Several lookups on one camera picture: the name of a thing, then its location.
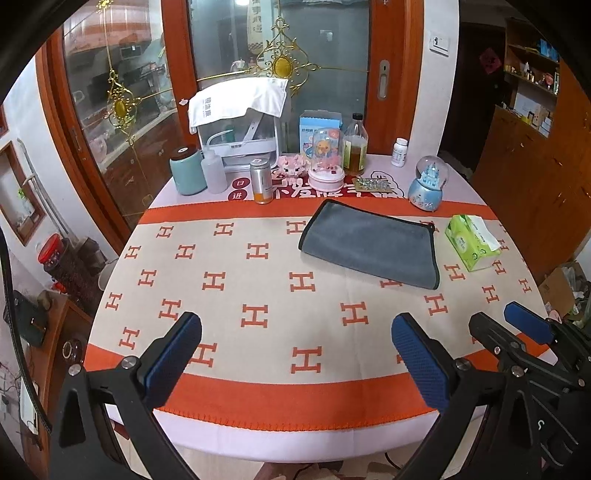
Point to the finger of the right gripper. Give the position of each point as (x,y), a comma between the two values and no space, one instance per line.
(532,325)
(509,349)

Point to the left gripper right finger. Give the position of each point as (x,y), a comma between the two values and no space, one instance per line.
(507,444)

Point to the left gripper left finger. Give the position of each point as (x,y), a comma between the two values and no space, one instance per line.
(83,444)

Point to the purple and grey towel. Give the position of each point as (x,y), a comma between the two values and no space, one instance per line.
(374,244)

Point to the cardboard box on floor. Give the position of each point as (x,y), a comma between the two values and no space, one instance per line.
(566,290)

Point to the small wooden side table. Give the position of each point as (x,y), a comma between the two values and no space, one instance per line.
(48,368)

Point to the green tissue pack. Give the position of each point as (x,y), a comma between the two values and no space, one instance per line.
(474,243)

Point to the wooden shelf cabinet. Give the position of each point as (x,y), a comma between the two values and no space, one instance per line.
(534,172)

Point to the red lidded jar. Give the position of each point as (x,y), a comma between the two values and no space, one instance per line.
(51,250)

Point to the blue castle snow globe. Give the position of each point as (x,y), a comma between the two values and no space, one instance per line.
(426,191)

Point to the orange H-pattern tablecloth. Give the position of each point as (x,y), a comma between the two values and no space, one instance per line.
(290,342)

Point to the blister pill pack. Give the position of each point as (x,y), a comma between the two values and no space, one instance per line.
(372,185)

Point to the white pill bottle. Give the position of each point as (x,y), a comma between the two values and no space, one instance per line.
(399,154)

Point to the teal cylindrical container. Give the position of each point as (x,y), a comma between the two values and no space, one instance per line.
(186,171)

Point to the white squeeze bottle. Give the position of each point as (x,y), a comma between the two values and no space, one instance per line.
(213,170)

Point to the pink dome music box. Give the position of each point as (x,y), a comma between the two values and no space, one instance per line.
(325,173)

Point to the oil bottle with amber liquid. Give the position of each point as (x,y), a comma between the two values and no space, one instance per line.
(354,146)

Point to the silver orange can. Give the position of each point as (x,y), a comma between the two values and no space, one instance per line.
(262,184)

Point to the blue carton box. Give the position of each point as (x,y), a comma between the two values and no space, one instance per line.
(315,126)

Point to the white appliance with cloth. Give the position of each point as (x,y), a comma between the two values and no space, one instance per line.
(239,120)

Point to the wooden glass door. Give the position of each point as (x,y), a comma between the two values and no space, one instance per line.
(116,77)

